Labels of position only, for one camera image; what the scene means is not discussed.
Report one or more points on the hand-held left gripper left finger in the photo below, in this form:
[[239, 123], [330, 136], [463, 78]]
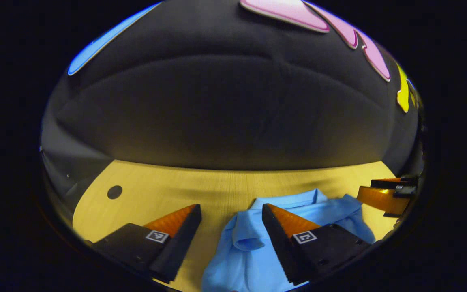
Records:
[[181, 243]]

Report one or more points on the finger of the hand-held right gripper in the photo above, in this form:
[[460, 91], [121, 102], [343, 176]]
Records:
[[403, 181], [383, 200]]

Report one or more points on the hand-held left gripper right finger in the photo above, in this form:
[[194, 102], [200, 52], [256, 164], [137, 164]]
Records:
[[282, 247]]

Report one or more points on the light blue T-shirt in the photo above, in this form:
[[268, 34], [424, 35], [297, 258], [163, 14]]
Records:
[[245, 243]]

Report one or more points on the round black table grommet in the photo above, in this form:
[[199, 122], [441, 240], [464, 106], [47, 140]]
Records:
[[114, 192]]

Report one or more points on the black backdrop cloth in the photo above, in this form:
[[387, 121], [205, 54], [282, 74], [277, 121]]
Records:
[[225, 101]]

